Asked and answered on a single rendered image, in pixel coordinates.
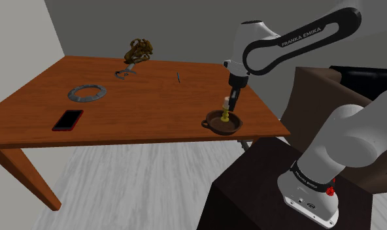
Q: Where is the yellow candlestick with white candle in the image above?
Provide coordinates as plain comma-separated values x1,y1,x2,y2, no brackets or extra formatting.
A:
220,96,231,123

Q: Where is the brown armchair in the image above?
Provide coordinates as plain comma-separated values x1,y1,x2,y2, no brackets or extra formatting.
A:
280,65,387,195

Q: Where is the brown wooden table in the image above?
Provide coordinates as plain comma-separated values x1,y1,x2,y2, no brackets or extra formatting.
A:
0,56,292,212

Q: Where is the brown tangled figure grey base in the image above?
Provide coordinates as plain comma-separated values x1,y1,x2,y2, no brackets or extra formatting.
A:
114,38,154,80

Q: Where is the dark robot stand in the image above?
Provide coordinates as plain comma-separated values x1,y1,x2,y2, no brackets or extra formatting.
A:
196,137,373,230

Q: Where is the black phone with red case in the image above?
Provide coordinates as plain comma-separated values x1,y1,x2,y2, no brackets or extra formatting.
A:
51,109,84,132

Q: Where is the brown round pan with handles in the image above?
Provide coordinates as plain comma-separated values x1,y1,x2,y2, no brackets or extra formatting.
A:
201,109,244,137

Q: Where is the grey flat ring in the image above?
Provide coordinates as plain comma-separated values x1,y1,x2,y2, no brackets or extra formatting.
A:
67,84,108,103

